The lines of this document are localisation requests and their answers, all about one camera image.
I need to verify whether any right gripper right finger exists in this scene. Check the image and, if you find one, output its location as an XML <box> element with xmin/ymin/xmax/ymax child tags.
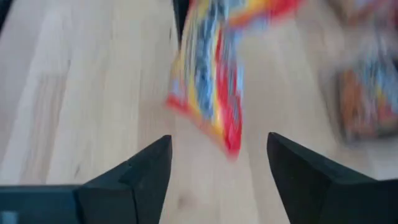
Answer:
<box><xmin>267</xmin><ymin>132</ymin><xmax>398</xmax><ymax>224</ymax></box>

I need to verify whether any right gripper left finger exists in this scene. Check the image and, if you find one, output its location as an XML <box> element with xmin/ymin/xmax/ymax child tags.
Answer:
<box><xmin>0</xmin><ymin>134</ymin><xmax>173</xmax><ymax>224</ymax></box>

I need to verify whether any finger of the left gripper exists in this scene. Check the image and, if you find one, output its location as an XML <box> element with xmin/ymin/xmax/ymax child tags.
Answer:
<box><xmin>172</xmin><ymin>0</ymin><xmax>191</xmax><ymax>49</ymax></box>

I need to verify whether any yellow red ramen beef pack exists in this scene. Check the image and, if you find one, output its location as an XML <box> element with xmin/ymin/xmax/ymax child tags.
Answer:
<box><xmin>337</xmin><ymin>60</ymin><xmax>398</xmax><ymax>142</ymax></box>
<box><xmin>164</xmin><ymin>0</ymin><xmax>307</xmax><ymax>161</ymax></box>

